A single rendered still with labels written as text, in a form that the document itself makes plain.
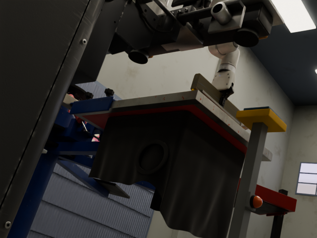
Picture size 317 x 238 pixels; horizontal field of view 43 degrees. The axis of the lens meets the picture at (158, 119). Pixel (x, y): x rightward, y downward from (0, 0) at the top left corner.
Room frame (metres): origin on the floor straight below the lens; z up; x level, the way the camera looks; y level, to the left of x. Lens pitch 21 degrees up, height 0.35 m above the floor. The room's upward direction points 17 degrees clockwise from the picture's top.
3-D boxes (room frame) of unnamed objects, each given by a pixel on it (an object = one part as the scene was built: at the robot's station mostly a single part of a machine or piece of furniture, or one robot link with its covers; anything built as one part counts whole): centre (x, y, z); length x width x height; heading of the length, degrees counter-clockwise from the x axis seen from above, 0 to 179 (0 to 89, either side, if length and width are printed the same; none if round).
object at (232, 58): (1.57, -0.19, 1.34); 0.15 x 0.10 x 0.11; 128
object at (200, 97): (1.78, -0.06, 0.97); 0.79 x 0.58 x 0.04; 42
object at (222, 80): (1.59, -0.23, 1.21); 0.10 x 0.08 x 0.11; 42
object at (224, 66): (1.59, -0.23, 1.27); 0.09 x 0.07 x 0.03; 42
